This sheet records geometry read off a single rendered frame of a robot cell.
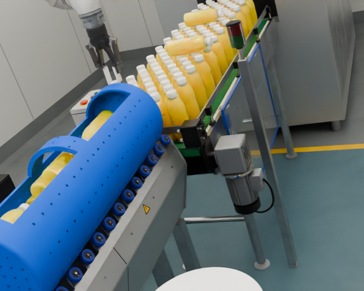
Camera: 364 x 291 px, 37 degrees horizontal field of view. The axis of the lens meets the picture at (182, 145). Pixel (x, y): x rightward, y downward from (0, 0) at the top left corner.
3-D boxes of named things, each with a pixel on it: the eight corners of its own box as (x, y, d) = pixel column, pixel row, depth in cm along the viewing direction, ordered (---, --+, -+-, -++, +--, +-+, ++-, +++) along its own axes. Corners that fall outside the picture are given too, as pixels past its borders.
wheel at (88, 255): (75, 258, 151) (78, 254, 150) (82, 247, 155) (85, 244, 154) (88, 268, 152) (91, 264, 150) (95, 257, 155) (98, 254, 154)
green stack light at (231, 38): (229, 49, 218) (226, 37, 216) (233, 44, 224) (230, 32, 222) (244, 47, 216) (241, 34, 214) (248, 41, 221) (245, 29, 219)
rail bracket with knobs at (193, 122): (181, 152, 209) (174, 129, 204) (187, 142, 215) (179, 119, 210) (205, 149, 205) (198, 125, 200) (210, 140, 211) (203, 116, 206)
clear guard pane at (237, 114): (249, 208, 242) (222, 111, 221) (277, 126, 305) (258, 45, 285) (250, 208, 241) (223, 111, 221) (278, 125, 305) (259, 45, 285)
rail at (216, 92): (195, 130, 211) (193, 123, 209) (267, 9, 341) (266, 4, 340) (197, 129, 210) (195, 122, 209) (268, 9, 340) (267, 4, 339)
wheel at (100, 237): (86, 241, 157) (90, 238, 156) (93, 231, 161) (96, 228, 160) (99, 250, 158) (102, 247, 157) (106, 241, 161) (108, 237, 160)
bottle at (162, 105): (158, 140, 224) (144, 100, 216) (173, 133, 225) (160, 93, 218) (164, 145, 217) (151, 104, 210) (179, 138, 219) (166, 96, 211)
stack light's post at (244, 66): (289, 267, 268) (236, 62, 222) (290, 262, 271) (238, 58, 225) (297, 267, 266) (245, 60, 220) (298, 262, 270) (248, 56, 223)
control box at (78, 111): (77, 131, 232) (69, 109, 228) (97, 110, 248) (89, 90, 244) (97, 128, 228) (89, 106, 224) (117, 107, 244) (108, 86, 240)
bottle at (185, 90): (195, 118, 233) (182, 78, 225) (205, 119, 228) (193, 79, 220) (183, 125, 230) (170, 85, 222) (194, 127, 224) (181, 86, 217)
